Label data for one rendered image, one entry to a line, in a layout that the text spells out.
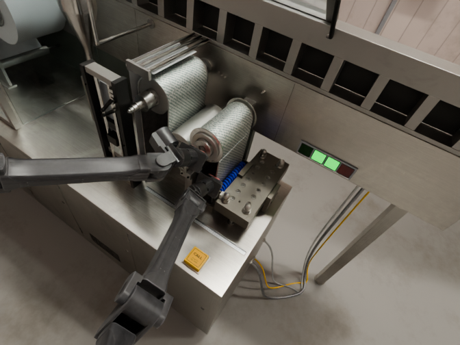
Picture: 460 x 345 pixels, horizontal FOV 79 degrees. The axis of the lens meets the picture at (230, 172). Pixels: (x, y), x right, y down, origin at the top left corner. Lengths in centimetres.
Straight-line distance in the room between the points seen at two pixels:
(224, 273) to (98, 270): 120
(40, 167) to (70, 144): 85
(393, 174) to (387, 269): 153
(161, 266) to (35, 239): 177
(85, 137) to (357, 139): 128
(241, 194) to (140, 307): 68
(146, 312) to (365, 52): 92
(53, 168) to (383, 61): 95
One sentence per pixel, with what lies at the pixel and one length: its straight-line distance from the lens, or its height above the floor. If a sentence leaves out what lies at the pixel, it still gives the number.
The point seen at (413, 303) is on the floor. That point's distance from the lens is 264.
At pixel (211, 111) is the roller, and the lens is 120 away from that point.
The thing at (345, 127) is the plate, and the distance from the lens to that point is 113.
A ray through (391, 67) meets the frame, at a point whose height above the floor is 161.
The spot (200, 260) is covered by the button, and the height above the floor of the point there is 92.
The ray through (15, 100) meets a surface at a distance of 170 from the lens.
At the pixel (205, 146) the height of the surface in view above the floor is 127.
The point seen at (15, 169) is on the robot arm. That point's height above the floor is 146.
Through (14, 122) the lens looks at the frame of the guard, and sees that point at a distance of 173.
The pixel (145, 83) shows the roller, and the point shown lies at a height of 137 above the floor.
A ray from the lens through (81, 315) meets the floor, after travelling 210.
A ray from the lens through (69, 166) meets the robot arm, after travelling 74.
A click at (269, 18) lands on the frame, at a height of 161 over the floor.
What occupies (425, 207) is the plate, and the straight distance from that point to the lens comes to 128.
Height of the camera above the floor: 196
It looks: 49 degrees down
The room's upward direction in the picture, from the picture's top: 13 degrees clockwise
